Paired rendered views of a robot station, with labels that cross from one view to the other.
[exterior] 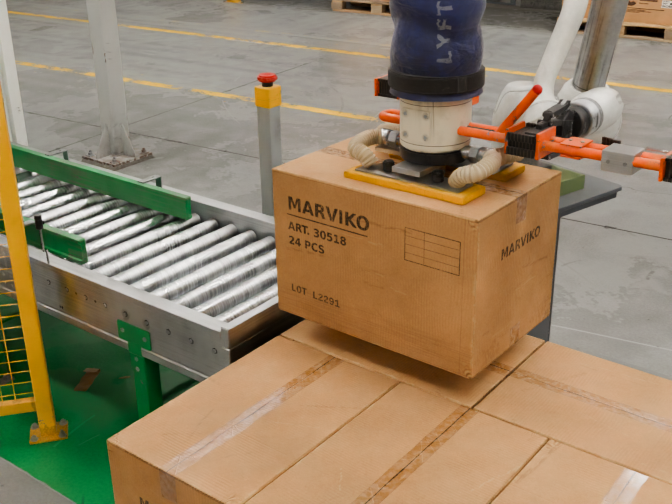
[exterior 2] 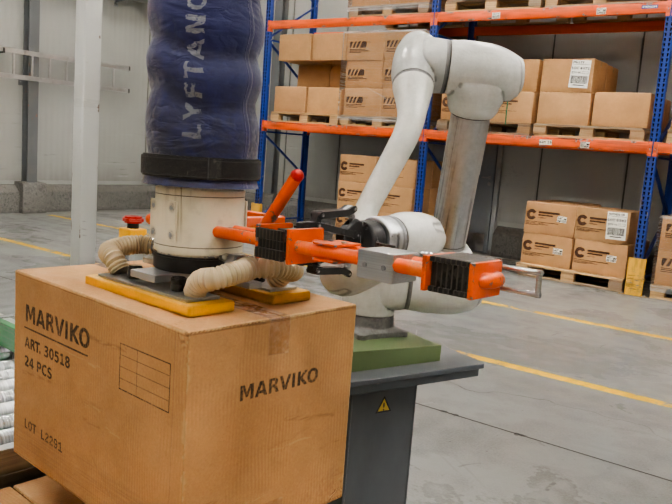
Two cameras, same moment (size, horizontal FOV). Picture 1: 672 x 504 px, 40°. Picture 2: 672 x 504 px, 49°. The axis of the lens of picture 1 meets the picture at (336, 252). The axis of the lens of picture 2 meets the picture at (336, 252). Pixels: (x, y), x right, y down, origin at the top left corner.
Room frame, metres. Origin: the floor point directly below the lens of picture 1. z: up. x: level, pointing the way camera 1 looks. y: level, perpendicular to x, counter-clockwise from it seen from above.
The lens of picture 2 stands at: (0.73, -0.58, 1.32)
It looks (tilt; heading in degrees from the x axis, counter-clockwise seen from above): 8 degrees down; 3
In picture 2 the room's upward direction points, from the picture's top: 4 degrees clockwise
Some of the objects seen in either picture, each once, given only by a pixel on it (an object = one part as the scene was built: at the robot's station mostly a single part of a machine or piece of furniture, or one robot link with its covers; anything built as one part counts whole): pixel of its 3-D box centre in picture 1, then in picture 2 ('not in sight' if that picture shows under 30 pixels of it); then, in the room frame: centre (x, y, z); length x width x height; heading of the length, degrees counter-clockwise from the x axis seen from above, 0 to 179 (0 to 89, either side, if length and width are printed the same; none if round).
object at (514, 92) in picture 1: (521, 116); (375, 274); (2.82, -0.59, 0.97); 0.18 x 0.16 x 0.22; 93
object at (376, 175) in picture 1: (412, 175); (155, 284); (2.06, -0.18, 1.04); 0.34 x 0.10 x 0.05; 51
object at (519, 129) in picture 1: (530, 140); (289, 242); (1.97, -0.44, 1.15); 0.10 x 0.08 x 0.06; 141
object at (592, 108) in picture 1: (580, 118); (380, 239); (2.15, -0.59, 1.15); 0.09 x 0.06 x 0.09; 52
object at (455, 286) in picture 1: (413, 243); (176, 381); (2.17, -0.20, 0.82); 0.60 x 0.40 x 0.40; 51
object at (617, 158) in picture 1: (622, 159); (387, 264); (1.84, -0.60, 1.15); 0.07 x 0.07 x 0.04; 51
